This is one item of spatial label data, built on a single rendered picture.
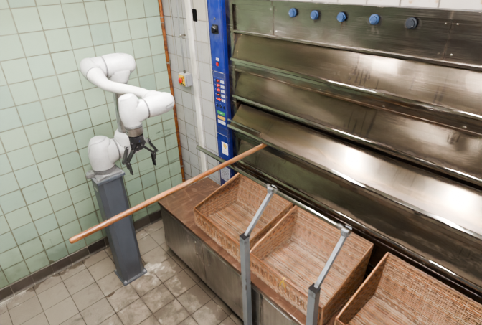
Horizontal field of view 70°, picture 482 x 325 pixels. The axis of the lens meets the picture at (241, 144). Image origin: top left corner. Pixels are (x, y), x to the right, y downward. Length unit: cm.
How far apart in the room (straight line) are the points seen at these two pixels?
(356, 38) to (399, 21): 21
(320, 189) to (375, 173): 45
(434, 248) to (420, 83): 83
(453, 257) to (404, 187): 40
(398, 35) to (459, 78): 31
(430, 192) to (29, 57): 255
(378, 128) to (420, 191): 36
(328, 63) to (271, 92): 49
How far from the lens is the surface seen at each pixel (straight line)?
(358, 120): 190
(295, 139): 217
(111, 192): 264
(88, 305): 316
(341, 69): 187
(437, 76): 169
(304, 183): 230
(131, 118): 177
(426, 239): 202
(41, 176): 305
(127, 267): 308
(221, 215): 270
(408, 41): 171
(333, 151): 203
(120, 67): 227
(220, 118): 268
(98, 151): 250
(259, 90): 232
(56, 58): 283
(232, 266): 235
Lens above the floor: 228
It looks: 27 degrees down
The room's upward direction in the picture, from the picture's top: 2 degrees counter-clockwise
